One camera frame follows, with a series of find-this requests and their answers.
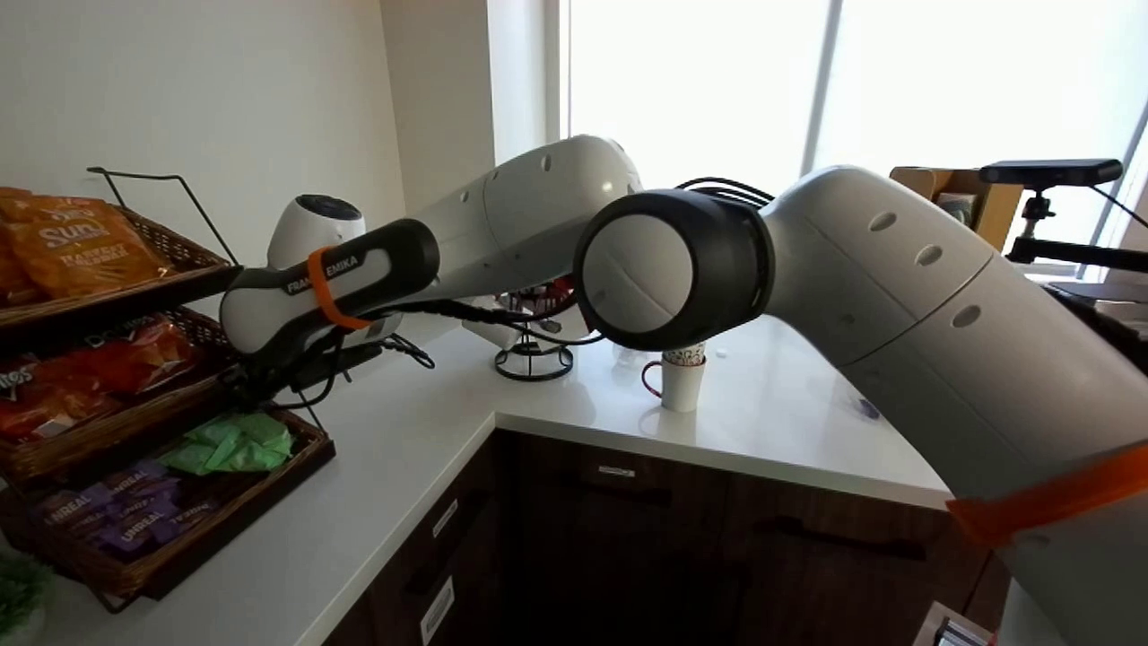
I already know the dark wood cabinet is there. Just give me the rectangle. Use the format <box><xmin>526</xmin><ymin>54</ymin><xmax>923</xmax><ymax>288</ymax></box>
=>
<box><xmin>318</xmin><ymin>427</ymin><xmax>1014</xmax><ymax>646</ymax></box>

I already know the green item in bowl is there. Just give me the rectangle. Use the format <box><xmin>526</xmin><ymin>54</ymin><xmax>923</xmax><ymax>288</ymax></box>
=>
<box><xmin>0</xmin><ymin>548</ymin><xmax>56</xmax><ymax>646</ymax></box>

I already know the pile of purple packets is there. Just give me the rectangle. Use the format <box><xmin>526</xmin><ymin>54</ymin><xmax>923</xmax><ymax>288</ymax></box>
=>
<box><xmin>41</xmin><ymin>462</ymin><xmax>220</xmax><ymax>567</ymax></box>

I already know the bright window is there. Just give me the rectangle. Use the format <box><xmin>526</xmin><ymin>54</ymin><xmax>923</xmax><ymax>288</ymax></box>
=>
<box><xmin>551</xmin><ymin>0</ymin><xmax>1148</xmax><ymax>202</ymax></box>

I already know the grey box corner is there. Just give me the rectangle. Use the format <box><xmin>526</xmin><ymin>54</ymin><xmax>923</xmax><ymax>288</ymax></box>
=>
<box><xmin>911</xmin><ymin>600</ymin><xmax>1005</xmax><ymax>646</ymax></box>

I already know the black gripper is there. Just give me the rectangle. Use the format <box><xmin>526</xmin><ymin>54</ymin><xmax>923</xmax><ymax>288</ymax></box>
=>
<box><xmin>232</xmin><ymin>322</ymin><xmax>362</xmax><ymax>408</ymax></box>

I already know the orange chip bag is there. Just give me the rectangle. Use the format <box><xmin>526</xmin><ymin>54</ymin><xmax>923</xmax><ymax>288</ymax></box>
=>
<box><xmin>0</xmin><ymin>186</ymin><xmax>173</xmax><ymax>305</ymax></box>

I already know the wire rack with wicker baskets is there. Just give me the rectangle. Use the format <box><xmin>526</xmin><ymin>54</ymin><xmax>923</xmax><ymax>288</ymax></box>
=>
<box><xmin>0</xmin><ymin>166</ymin><xmax>342</xmax><ymax>617</ymax></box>

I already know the red chip bag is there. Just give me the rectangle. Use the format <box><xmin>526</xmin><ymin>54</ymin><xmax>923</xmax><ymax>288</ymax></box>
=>
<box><xmin>72</xmin><ymin>312</ymin><xmax>226</xmax><ymax>405</ymax></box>
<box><xmin>0</xmin><ymin>354</ymin><xmax>97</xmax><ymax>447</ymax></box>

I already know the white mug with handle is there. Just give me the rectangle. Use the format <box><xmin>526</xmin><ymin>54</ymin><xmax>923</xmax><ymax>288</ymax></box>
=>
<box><xmin>637</xmin><ymin>353</ymin><xmax>709</xmax><ymax>416</ymax></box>

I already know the pile of green packets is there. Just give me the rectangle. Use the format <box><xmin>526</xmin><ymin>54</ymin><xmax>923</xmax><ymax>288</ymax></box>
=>
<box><xmin>159</xmin><ymin>418</ymin><xmax>289</xmax><ymax>479</ymax></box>

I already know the black wire mug tree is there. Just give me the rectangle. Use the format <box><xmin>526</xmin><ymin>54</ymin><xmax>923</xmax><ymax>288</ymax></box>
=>
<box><xmin>490</xmin><ymin>282</ymin><xmax>588</xmax><ymax>384</ymax></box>

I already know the black camera on stand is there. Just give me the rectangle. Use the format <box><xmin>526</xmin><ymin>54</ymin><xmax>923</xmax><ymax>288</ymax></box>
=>
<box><xmin>977</xmin><ymin>154</ymin><xmax>1148</xmax><ymax>277</ymax></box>

